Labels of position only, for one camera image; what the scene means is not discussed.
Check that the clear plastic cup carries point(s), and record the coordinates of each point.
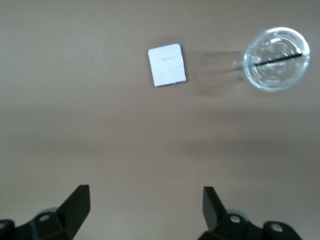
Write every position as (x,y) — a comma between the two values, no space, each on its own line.
(275,75)

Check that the lavender paper card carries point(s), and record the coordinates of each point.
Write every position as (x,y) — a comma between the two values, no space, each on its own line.
(167,66)

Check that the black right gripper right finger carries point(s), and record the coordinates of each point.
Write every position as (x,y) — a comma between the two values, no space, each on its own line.
(215,217)

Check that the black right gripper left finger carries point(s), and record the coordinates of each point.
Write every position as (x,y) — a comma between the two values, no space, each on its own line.
(70,215)

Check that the black drinking straw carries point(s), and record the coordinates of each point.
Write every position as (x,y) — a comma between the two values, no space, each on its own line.
(277,59)

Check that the brown table cover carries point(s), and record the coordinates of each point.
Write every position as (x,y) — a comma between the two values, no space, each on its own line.
(100,137)

